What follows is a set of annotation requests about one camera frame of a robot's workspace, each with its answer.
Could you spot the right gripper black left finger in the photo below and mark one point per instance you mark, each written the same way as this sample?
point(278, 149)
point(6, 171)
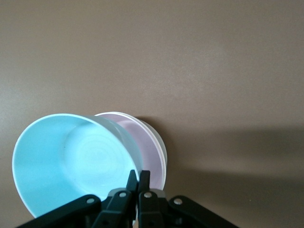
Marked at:
point(114, 209)

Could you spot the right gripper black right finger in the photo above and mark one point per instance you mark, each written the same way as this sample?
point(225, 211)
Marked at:
point(152, 211)

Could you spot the pink bowl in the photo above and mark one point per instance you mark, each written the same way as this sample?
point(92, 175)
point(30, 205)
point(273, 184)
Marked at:
point(147, 147)

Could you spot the blue bowl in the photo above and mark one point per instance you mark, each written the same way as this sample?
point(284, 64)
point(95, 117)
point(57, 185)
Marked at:
point(59, 161)

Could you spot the white bowl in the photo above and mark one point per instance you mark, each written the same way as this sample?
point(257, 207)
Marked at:
point(164, 152)

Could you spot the brown table cover sheet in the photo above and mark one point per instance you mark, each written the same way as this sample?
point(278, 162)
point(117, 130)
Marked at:
point(190, 59)

